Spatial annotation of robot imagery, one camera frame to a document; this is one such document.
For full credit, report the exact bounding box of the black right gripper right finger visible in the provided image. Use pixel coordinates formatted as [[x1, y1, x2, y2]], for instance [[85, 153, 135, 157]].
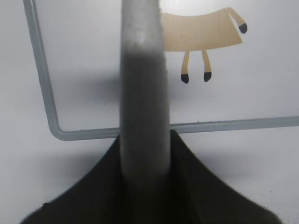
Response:
[[167, 130, 281, 224]]

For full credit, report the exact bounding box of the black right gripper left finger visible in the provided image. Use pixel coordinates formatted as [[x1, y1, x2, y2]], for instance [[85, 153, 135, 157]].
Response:
[[22, 137, 130, 224]]

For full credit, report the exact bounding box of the silver kitchen knife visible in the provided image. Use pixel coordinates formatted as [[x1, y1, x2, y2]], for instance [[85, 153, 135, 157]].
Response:
[[120, 0, 170, 189]]

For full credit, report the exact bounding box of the white grey-rimmed cutting board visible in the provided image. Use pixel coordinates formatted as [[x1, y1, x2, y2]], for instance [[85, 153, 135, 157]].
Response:
[[23, 0, 299, 141]]

